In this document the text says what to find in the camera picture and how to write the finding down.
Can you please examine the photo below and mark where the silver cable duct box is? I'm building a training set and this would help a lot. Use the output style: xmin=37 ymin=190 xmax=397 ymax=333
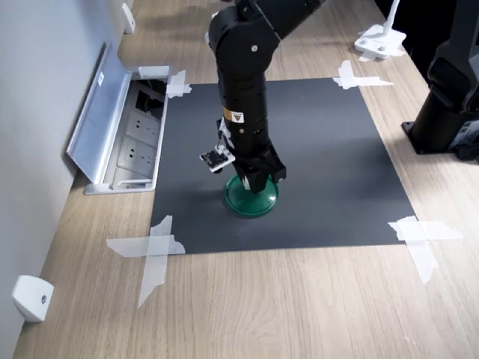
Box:
xmin=66 ymin=40 xmax=174 ymax=196

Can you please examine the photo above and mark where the white stand with foot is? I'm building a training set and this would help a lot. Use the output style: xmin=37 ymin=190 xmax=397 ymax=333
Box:
xmin=353 ymin=0 xmax=408 ymax=63

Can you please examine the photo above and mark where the dark grey mat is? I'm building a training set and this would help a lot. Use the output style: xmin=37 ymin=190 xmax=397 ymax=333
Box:
xmin=151 ymin=77 xmax=418 ymax=256

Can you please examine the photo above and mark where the white power socket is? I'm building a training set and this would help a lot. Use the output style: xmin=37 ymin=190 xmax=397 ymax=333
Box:
xmin=116 ymin=136 xmax=158 ymax=171
xmin=123 ymin=105 xmax=160 ymax=141

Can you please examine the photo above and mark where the round green lid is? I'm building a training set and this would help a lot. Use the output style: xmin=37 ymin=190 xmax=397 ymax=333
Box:
xmin=223 ymin=174 xmax=281 ymax=219

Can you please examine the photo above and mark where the white gripper camera box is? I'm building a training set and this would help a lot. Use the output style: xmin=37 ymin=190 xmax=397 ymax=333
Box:
xmin=198 ymin=117 xmax=237 ymax=174

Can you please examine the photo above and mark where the white corner bracket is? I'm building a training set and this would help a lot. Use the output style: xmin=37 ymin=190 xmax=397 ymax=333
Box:
xmin=10 ymin=275 xmax=55 ymax=324
xmin=121 ymin=2 xmax=136 ymax=35

